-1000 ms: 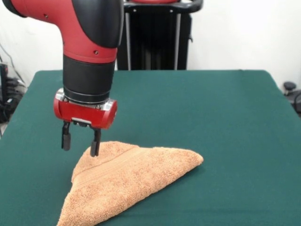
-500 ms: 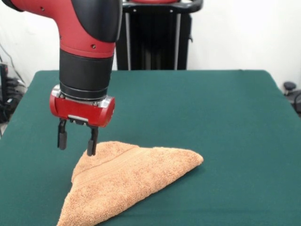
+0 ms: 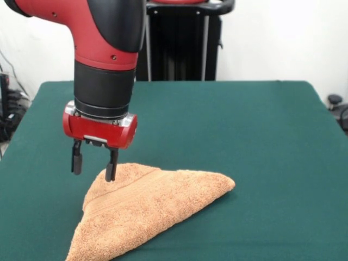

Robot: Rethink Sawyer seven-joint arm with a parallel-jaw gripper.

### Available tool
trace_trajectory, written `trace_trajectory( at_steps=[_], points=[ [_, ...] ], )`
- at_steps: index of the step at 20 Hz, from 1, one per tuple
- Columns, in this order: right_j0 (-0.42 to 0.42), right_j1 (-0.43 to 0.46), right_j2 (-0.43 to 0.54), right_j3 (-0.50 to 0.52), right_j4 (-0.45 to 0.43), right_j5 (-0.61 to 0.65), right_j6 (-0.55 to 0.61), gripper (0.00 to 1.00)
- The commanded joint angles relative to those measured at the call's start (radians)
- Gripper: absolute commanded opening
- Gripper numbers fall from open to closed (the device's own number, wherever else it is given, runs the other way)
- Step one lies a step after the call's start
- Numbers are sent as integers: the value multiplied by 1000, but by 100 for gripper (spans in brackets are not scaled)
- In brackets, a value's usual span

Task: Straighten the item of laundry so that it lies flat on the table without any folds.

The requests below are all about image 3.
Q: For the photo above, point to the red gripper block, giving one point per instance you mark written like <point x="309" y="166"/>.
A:
<point x="100" y="131"/>

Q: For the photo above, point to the tan terry towel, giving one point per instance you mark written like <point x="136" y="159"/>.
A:
<point x="141" y="212"/>

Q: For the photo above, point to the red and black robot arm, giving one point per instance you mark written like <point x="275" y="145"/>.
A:
<point x="103" y="40"/>

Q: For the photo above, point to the black box device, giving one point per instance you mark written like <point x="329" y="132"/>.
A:
<point x="4" y="89"/>

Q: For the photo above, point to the dark green table cloth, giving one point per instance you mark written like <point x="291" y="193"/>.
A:
<point x="272" y="217"/>

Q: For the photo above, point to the black chair base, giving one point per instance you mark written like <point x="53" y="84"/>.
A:
<point x="338" y="108"/>

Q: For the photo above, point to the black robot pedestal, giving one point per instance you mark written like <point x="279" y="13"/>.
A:
<point x="179" y="49"/>

